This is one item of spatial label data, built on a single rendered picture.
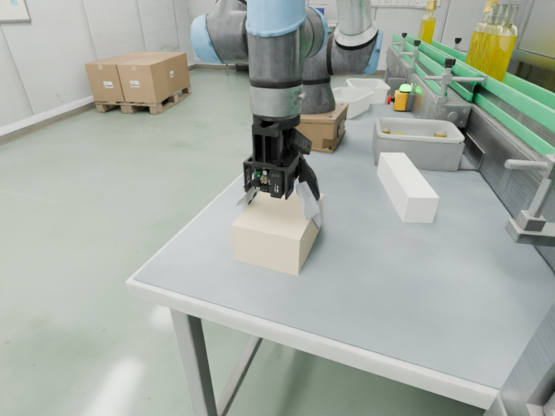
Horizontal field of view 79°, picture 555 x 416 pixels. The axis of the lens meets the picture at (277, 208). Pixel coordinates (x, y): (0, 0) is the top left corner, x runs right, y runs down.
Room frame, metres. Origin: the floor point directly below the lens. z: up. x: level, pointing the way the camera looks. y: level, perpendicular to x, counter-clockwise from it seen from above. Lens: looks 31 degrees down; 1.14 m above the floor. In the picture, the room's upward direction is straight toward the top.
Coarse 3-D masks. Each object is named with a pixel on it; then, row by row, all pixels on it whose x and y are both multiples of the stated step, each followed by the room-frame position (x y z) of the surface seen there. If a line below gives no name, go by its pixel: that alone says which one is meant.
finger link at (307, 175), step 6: (300, 162) 0.50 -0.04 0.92; (306, 168) 0.50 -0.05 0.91; (300, 174) 0.49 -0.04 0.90; (306, 174) 0.49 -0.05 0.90; (312, 174) 0.49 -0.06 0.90; (300, 180) 0.49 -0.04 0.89; (306, 180) 0.49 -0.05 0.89; (312, 180) 0.49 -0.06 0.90; (312, 186) 0.49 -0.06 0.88; (318, 186) 0.50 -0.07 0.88; (312, 192) 0.49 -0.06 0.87; (318, 192) 0.49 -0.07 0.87; (318, 198) 0.49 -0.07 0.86
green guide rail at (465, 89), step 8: (408, 40) 2.46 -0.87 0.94; (424, 48) 1.89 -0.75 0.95; (432, 56) 1.67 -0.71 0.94; (440, 56) 1.52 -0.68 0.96; (440, 64) 1.50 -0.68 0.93; (456, 64) 1.27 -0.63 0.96; (456, 72) 1.25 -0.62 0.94; (464, 72) 1.16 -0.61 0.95; (472, 72) 1.09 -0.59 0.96; (456, 88) 1.20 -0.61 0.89; (464, 88) 1.12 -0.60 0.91; (472, 88) 1.05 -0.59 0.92; (464, 96) 1.09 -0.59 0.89; (472, 96) 1.05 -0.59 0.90
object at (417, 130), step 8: (376, 120) 1.01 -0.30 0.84; (384, 120) 1.03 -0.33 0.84; (392, 120) 1.02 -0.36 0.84; (400, 120) 1.02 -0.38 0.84; (408, 120) 1.01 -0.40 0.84; (416, 120) 1.01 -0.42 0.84; (424, 120) 1.01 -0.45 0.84; (432, 120) 1.01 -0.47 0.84; (376, 128) 0.95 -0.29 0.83; (392, 128) 1.02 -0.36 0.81; (400, 128) 1.02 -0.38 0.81; (408, 128) 1.01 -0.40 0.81; (416, 128) 1.01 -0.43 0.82; (424, 128) 1.00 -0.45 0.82; (432, 128) 1.00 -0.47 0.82; (440, 128) 0.99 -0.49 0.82; (448, 128) 0.97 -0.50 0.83; (456, 128) 0.93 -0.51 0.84; (384, 136) 0.87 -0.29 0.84; (392, 136) 0.87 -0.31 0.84; (400, 136) 0.86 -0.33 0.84; (408, 136) 0.86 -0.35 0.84; (416, 136) 0.86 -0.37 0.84; (424, 136) 0.86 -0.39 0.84; (432, 136) 0.99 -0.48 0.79; (448, 136) 0.94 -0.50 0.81; (456, 136) 0.88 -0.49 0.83
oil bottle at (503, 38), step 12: (504, 24) 1.09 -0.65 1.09; (492, 36) 1.11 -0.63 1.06; (504, 36) 1.07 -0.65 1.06; (516, 36) 1.07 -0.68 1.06; (492, 48) 1.08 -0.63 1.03; (504, 48) 1.07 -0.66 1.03; (492, 60) 1.08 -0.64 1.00; (504, 60) 1.07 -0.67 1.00; (492, 72) 1.07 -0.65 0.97; (504, 72) 1.07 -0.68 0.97
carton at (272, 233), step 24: (264, 192) 0.58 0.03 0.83; (240, 216) 0.49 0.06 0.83; (264, 216) 0.49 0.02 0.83; (288, 216) 0.49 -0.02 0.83; (240, 240) 0.46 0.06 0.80; (264, 240) 0.44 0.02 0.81; (288, 240) 0.43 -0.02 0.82; (312, 240) 0.51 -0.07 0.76; (264, 264) 0.44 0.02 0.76; (288, 264) 0.43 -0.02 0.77
